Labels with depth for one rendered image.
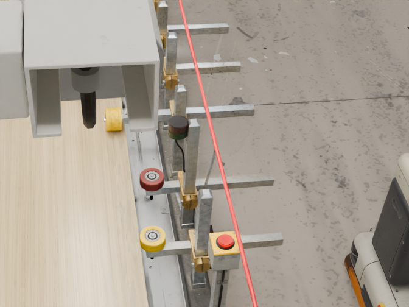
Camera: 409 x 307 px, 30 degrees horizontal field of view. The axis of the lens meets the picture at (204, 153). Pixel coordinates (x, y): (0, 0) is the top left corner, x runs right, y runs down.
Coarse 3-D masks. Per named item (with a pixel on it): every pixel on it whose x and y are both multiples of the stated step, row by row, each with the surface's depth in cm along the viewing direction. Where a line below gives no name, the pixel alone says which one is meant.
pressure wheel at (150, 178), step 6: (150, 168) 252; (156, 168) 252; (144, 174) 250; (150, 174) 249; (156, 174) 250; (162, 174) 250; (144, 180) 248; (150, 180) 248; (156, 180) 248; (162, 180) 248; (144, 186) 248; (150, 186) 247; (156, 186) 248; (162, 186) 250; (150, 198) 256
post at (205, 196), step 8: (200, 192) 216; (208, 192) 215; (200, 200) 216; (208, 200) 216; (200, 208) 218; (208, 208) 218; (200, 216) 220; (208, 216) 221; (200, 224) 223; (208, 224) 223; (200, 232) 225; (208, 232) 226; (200, 240) 228; (208, 240) 228; (200, 248) 230; (192, 272) 243; (200, 280) 242
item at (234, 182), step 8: (240, 176) 258; (248, 176) 259; (256, 176) 259; (264, 176) 259; (272, 176) 259; (168, 184) 254; (176, 184) 254; (200, 184) 254; (208, 184) 255; (216, 184) 255; (232, 184) 256; (240, 184) 257; (248, 184) 258; (256, 184) 258; (264, 184) 259; (272, 184) 260; (152, 192) 253; (160, 192) 253; (168, 192) 254; (176, 192) 255
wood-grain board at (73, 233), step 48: (0, 0) 317; (0, 144) 256; (48, 144) 258; (96, 144) 259; (0, 192) 241; (48, 192) 242; (96, 192) 243; (0, 240) 227; (48, 240) 228; (96, 240) 230; (0, 288) 215; (48, 288) 216; (96, 288) 217; (144, 288) 218
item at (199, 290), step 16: (160, 96) 310; (160, 128) 297; (160, 144) 293; (176, 176) 279; (176, 208) 267; (176, 224) 262; (192, 224) 260; (176, 240) 262; (192, 288) 243; (208, 288) 244; (192, 304) 239; (208, 304) 240
